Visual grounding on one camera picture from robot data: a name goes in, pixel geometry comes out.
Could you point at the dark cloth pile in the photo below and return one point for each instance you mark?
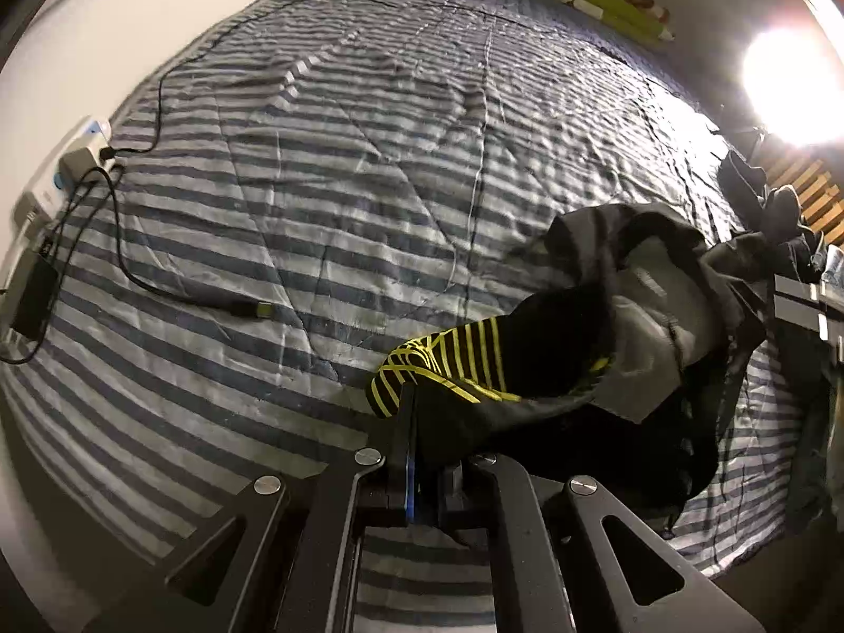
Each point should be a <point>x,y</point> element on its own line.
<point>758,204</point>

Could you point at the blue white striped blanket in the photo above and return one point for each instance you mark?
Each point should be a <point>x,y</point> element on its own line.
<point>330,178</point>

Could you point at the white charger plug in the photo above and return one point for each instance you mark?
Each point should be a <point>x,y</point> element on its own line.
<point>84,163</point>

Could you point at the bright lamp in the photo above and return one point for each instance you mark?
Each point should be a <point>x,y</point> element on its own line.
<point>794,82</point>

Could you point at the white power strip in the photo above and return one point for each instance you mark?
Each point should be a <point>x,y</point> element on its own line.
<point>39,198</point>

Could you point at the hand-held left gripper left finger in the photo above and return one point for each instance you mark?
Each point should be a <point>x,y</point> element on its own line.
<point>411,475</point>

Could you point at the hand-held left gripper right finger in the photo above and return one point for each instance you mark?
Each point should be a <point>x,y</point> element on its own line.
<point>455,502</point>

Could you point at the black power adapter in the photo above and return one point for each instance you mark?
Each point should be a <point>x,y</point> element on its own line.
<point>31,300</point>

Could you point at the black pants with yellow stripes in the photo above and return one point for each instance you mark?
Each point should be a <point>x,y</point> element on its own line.
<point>560,349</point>

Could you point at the dark clothes pile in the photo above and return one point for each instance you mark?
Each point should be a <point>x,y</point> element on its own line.
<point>814,181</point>

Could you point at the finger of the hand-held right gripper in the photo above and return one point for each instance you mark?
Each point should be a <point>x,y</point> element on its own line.
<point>808,306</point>

